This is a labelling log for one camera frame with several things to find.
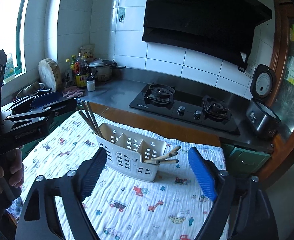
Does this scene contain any black handled pan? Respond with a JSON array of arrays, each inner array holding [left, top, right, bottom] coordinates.
[[16, 81, 53, 100]]

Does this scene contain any person's left hand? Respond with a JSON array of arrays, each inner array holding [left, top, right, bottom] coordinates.
[[0, 147, 25, 188]]

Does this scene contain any black rice cooker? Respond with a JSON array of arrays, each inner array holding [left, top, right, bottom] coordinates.
[[245, 64, 282, 139]]

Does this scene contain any green glass bottle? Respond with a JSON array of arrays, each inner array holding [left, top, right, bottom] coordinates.
[[70, 55, 77, 85]]

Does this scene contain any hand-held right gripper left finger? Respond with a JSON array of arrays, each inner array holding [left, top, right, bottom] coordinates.
[[15, 146, 108, 240]]

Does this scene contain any small white jar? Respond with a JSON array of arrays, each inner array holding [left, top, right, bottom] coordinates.
[[86, 76, 96, 92]]

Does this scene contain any white printed cloth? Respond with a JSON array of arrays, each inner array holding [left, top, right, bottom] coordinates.
[[7, 110, 231, 240]]

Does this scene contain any white detergent bottle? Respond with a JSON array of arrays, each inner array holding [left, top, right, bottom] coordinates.
[[3, 53, 16, 80]]

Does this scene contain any black range hood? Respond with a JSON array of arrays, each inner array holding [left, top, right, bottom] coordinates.
[[136, 0, 272, 64]]

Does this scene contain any pink dish cloth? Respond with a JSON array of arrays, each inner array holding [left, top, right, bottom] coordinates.
[[63, 86, 84, 98]]

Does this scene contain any metal pot with lid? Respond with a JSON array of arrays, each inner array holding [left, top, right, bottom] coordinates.
[[88, 59, 126, 82]]

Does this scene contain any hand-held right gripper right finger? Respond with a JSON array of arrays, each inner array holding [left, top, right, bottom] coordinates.
[[187, 146, 279, 240]]

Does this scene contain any round wooden cutting board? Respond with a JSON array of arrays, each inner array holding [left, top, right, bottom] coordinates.
[[38, 58, 62, 92]]

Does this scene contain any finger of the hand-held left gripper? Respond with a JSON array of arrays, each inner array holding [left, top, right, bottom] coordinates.
[[1, 99, 77, 134], [1, 91, 62, 113]]

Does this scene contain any wooden glass door cabinet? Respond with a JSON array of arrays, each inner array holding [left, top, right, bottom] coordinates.
[[259, 0, 294, 188]]

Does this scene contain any green framed window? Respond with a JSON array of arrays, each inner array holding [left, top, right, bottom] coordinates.
[[0, 0, 35, 80]]

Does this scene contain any yellow snack bag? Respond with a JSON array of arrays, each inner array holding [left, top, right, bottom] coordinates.
[[81, 44, 96, 60]]

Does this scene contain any white wall socket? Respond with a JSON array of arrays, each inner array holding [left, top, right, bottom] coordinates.
[[244, 65, 256, 78]]

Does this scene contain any white plastic utensil holder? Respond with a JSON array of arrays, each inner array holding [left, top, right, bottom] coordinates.
[[95, 122, 168, 183]]

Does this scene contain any black gas stove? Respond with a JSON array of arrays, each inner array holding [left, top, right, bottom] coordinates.
[[129, 82, 241, 136]]

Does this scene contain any green base cabinet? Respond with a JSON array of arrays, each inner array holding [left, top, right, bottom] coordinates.
[[222, 142, 271, 175]]

